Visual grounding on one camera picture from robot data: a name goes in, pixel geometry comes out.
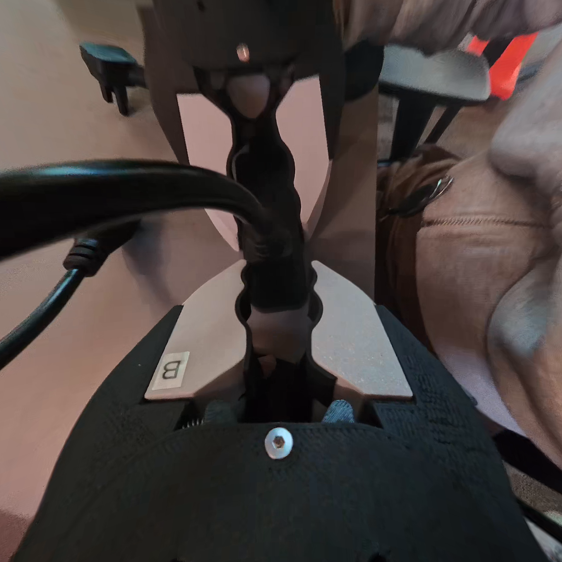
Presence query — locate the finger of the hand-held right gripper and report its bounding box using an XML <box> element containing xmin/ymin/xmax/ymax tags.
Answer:
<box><xmin>175</xmin><ymin>90</ymin><xmax>247</xmax><ymax>253</ymax></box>
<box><xmin>280</xmin><ymin>81</ymin><xmax>338</xmax><ymax>244</ymax></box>

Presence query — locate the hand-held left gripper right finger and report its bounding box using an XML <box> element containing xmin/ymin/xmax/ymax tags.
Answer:
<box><xmin>307</xmin><ymin>260</ymin><xmax>414</xmax><ymax>401</ymax></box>

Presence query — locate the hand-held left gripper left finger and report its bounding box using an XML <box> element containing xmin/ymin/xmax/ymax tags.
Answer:
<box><xmin>144</xmin><ymin>259</ymin><xmax>254</xmax><ymax>402</ymax></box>

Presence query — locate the black power strip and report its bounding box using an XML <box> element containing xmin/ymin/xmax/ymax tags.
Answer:
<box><xmin>225</xmin><ymin>115</ymin><xmax>306</xmax><ymax>260</ymax></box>

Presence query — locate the black power plug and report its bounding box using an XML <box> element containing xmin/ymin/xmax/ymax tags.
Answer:
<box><xmin>236</xmin><ymin>233</ymin><xmax>320</xmax><ymax>313</ymax></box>

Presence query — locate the black power cable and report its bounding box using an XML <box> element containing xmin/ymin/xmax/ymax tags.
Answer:
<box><xmin>0</xmin><ymin>159</ymin><xmax>288</xmax><ymax>370</ymax></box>

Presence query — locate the person's right forearm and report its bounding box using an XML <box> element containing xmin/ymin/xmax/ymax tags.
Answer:
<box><xmin>333</xmin><ymin>0</ymin><xmax>562</xmax><ymax>55</ymax></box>

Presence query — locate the black flat angled plug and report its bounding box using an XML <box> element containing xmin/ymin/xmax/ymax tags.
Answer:
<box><xmin>78</xmin><ymin>41</ymin><xmax>148</xmax><ymax>118</ymax></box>

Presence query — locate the metal keyring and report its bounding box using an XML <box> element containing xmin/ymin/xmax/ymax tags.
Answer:
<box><xmin>380</xmin><ymin>175</ymin><xmax>455</xmax><ymax>220</ymax></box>

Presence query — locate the grey office chair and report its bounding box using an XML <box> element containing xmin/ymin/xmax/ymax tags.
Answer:
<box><xmin>377</xmin><ymin>43</ymin><xmax>492</xmax><ymax>162</ymax></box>

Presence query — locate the bright red object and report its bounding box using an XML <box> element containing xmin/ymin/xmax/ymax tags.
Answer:
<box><xmin>465</xmin><ymin>32</ymin><xmax>541</xmax><ymax>102</ymax></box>

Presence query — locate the person's beige sweater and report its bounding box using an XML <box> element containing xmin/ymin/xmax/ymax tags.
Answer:
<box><xmin>486</xmin><ymin>72</ymin><xmax>562</xmax><ymax>187</ymax></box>

